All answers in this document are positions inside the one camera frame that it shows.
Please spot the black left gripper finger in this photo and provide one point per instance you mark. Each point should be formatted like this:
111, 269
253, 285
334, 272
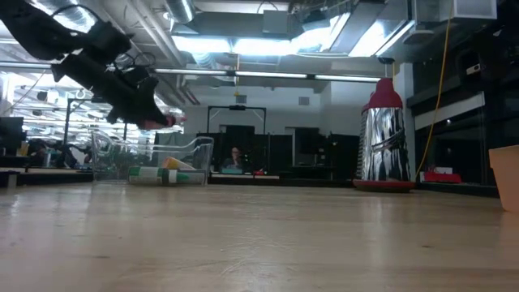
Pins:
152, 111
121, 117

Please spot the yellow ink bottle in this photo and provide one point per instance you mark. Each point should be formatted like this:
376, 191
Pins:
173, 163

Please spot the green capped white tube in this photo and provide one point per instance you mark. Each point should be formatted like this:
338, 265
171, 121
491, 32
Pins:
152, 175

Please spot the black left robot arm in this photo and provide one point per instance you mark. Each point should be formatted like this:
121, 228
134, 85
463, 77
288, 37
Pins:
44, 28

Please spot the clear plastic bin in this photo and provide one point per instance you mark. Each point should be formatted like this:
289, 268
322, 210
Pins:
202, 158

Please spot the person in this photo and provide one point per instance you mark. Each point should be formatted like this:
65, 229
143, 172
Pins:
234, 159

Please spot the long ceiling tube light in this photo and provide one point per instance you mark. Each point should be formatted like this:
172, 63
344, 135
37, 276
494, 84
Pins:
267, 74

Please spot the red and grey shoe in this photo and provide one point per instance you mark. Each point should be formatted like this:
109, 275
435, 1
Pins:
383, 138

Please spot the red box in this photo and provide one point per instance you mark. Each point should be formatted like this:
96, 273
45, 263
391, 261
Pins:
442, 177

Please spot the orange plastic bin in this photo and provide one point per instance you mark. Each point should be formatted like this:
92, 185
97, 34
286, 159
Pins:
507, 178

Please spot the black gantry frame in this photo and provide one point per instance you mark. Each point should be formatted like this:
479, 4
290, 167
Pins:
237, 108

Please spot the black partition wall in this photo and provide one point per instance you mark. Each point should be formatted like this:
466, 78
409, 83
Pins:
312, 150

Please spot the black aluminium table frame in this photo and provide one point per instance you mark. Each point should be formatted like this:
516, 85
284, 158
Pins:
316, 183

